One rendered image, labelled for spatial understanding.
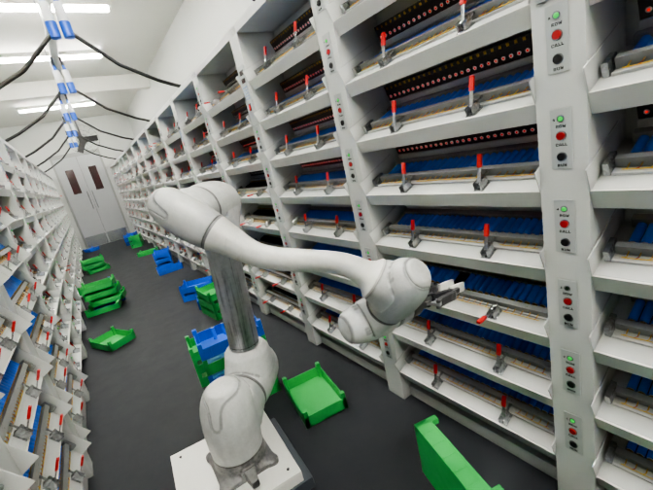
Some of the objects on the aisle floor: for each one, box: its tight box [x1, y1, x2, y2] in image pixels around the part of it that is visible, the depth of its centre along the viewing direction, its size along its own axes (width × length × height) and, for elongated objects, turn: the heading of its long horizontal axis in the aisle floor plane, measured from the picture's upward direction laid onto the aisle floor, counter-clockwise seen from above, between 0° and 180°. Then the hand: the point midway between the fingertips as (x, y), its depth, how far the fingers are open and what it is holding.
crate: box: [414, 415, 504, 490], centre depth 105 cm, size 8×30×20 cm, turn 56°
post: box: [530, 0, 626, 490], centre depth 83 cm, size 20×9×173 cm, turn 163°
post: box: [310, 0, 412, 400], centre depth 140 cm, size 20×9×173 cm, turn 163°
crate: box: [282, 362, 348, 429], centre depth 166 cm, size 30×20×8 cm
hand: (451, 287), depth 110 cm, fingers open, 3 cm apart
